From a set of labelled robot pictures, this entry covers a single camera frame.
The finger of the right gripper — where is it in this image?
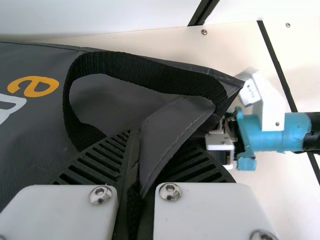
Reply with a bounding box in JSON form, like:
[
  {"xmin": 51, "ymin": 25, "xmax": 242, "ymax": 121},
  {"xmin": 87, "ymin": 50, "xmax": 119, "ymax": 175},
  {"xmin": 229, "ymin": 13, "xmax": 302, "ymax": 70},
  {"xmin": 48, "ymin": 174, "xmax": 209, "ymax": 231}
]
[
  {"xmin": 209, "ymin": 119, "xmax": 227, "ymax": 134},
  {"xmin": 204, "ymin": 133, "xmax": 237, "ymax": 171}
]

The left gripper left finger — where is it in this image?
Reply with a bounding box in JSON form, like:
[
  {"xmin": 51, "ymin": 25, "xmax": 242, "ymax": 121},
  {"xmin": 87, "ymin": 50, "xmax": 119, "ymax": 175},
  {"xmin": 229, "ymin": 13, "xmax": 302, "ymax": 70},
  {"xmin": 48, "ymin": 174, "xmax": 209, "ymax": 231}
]
[{"xmin": 0, "ymin": 129, "xmax": 133, "ymax": 240}]

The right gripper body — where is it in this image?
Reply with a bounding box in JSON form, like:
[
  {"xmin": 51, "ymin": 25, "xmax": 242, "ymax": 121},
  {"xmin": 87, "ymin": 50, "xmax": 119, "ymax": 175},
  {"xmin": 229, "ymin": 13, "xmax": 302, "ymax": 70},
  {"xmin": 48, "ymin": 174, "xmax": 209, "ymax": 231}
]
[{"xmin": 234, "ymin": 106, "xmax": 313, "ymax": 172}]

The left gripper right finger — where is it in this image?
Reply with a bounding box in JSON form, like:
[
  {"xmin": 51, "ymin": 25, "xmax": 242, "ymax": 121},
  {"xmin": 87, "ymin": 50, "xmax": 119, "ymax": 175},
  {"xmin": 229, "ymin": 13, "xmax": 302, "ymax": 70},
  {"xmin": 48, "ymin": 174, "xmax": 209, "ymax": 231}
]
[{"xmin": 153, "ymin": 146, "xmax": 282, "ymax": 240}]

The dark grey bag with straps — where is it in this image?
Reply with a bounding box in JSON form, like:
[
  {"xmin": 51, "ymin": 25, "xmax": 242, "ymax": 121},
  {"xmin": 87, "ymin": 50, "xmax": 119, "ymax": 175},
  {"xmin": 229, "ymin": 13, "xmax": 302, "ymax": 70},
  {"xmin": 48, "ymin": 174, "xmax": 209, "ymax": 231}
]
[{"xmin": 0, "ymin": 41, "xmax": 247, "ymax": 240}]

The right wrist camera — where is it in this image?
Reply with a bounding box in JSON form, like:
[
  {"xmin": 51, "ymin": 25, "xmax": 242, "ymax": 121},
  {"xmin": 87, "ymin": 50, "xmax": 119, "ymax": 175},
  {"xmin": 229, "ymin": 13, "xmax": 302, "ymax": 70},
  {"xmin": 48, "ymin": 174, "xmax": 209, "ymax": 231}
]
[{"xmin": 234, "ymin": 66, "xmax": 288, "ymax": 132}]

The black post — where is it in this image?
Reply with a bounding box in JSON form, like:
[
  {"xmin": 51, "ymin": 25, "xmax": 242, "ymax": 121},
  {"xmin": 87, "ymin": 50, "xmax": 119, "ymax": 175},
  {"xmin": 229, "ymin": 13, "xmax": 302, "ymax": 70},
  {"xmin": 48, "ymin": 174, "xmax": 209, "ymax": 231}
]
[{"xmin": 186, "ymin": 0, "xmax": 221, "ymax": 27}]

